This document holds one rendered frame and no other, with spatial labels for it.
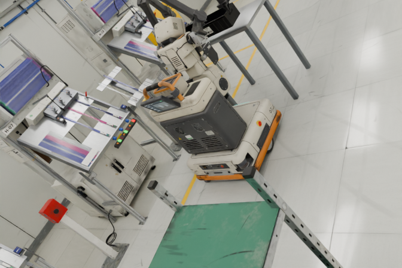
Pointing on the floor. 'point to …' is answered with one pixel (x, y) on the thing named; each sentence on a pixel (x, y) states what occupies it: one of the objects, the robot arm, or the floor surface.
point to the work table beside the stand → (246, 12)
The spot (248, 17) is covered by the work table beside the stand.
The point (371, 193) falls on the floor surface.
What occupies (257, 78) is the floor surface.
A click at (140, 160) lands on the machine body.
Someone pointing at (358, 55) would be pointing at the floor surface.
